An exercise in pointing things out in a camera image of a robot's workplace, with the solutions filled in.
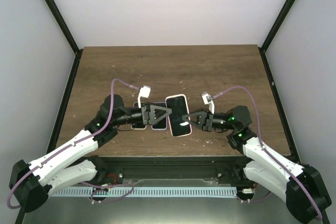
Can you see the metal sheet plate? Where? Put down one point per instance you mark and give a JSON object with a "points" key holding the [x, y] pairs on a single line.
{"points": [[251, 205]]}

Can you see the black phone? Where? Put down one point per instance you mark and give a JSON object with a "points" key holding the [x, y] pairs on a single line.
{"points": [[179, 116]]}

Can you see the pink phone case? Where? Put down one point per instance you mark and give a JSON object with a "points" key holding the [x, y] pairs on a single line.
{"points": [[179, 116]]}

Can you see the lavender phone case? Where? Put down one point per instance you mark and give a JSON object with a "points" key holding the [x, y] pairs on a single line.
{"points": [[161, 125]]}

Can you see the light blue slotted cable duct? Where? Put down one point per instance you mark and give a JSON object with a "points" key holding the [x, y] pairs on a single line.
{"points": [[203, 192]]}

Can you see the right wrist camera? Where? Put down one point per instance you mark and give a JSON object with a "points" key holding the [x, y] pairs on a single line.
{"points": [[208, 100]]}

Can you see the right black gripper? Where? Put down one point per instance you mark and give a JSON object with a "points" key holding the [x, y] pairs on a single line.
{"points": [[202, 116]]}

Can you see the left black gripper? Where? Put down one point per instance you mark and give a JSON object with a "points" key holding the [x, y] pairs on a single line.
{"points": [[149, 109]]}

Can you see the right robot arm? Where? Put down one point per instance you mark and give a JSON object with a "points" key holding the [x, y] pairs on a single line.
{"points": [[300, 187]]}

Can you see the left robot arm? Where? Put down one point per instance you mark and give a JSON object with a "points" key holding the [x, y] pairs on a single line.
{"points": [[32, 183]]}

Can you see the beige phone case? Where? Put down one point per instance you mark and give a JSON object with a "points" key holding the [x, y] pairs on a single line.
{"points": [[139, 125]]}

